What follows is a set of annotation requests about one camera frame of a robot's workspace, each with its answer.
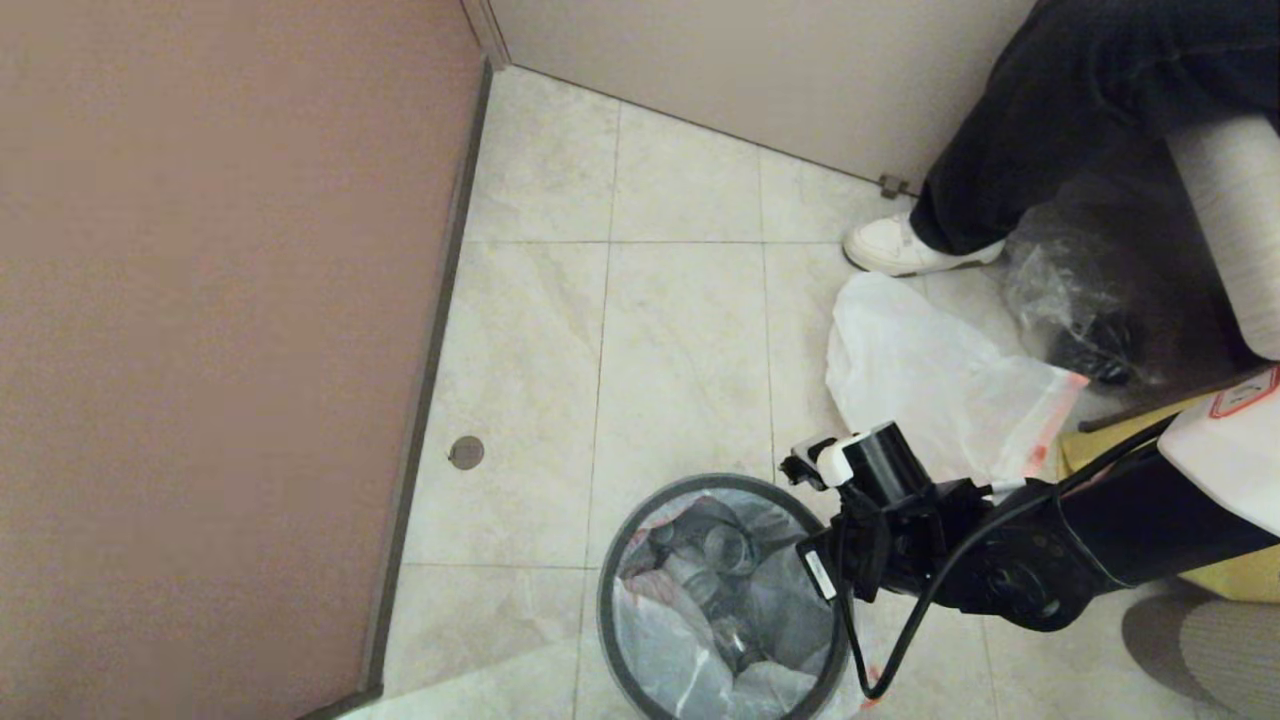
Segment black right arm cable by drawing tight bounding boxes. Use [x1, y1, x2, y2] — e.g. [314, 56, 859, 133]
[840, 415, 1181, 701]

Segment translucent red-print trash bag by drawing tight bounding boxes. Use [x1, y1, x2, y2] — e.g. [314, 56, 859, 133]
[611, 487, 843, 720]

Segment yellow bag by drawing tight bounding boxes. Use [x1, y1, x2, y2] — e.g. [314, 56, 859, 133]
[1057, 395, 1280, 604]

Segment black retaining ring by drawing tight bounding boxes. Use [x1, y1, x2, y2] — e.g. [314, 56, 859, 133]
[597, 473, 854, 720]

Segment grey door frame post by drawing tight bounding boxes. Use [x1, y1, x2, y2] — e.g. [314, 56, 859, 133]
[460, 0, 513, 71]

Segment white sneaker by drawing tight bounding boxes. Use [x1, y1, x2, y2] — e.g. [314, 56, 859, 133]
[843, 212, 1006, 278]

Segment white ribbed cylinder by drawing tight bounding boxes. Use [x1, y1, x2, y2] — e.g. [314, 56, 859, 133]
[1165, 110, 1280, 361]

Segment grey ribbed rounded object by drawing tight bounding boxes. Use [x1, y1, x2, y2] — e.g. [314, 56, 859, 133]
[1120, 595, 1280, 720]

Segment white bag with red drawstring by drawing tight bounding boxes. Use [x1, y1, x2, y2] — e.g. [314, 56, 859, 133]
[826, 272, 1089, 491]

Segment person's leg in black trousers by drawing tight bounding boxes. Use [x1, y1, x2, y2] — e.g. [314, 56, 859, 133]
[910, 0, 1280, 256]

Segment clear plastic bag dark contents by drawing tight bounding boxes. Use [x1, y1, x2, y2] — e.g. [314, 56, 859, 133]
[1003, 205, 1201, 391]

